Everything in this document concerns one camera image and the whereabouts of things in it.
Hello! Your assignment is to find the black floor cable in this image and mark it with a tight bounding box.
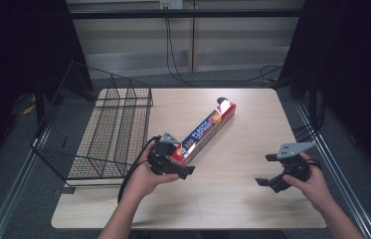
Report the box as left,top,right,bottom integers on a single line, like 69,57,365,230
164,18,284,89

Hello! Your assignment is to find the person's right hand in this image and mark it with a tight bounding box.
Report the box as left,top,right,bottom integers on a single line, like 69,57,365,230
281,151,335,214

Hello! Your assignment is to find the black wire basket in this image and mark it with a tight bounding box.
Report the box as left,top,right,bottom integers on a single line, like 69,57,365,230
31,61,154,187

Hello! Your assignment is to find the white wall socket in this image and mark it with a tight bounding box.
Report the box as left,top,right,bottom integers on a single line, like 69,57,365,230
158,0,184,10

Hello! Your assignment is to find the black horizontal frame bar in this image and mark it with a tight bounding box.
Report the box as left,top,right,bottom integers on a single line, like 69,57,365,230
68,9,306,20

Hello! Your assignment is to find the metal floor rail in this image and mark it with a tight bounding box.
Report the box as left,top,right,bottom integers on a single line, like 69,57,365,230
292,100,371,239
0,128,52,239

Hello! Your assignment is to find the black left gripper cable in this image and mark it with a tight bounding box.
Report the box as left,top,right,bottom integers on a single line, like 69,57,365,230
116,134,162,204

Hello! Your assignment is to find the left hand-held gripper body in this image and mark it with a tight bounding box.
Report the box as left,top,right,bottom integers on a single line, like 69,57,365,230
147,131,181,176

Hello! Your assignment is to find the black stand post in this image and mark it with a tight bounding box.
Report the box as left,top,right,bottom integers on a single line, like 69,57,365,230
34,78,47,134

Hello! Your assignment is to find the long plastic wrap box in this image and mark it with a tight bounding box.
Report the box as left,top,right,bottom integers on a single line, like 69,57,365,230
170,99,237,166

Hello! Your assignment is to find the person's left hand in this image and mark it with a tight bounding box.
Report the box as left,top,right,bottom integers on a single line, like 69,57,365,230
123,142,181,207

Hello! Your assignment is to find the bundle of black cables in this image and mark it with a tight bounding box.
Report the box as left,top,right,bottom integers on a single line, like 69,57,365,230
291,96,326,143

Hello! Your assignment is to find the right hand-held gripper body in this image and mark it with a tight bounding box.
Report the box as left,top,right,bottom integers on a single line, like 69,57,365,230
276,141,317,183

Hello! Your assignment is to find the dark curtain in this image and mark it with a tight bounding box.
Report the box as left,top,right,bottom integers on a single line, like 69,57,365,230
0,0,93,178
277,0,371,188

